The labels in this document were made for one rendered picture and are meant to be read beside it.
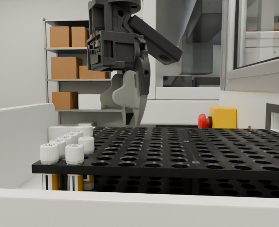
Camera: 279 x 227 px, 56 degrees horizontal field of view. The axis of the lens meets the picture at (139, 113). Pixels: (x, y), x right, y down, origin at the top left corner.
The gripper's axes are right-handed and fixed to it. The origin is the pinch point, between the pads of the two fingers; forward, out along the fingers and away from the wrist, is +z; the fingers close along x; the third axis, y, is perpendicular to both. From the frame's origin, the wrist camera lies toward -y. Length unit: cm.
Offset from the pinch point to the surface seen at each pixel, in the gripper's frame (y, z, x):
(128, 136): 9.5, 0.8, 16.3
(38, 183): 17.7, 6.6, 7.6
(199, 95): -49, -4, -38
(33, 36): -42, -121, -444
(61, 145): 17.7, 0.1, 21.6
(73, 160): 17.4, 0.9, 23.7
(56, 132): 14.0, 1.3, 1.7
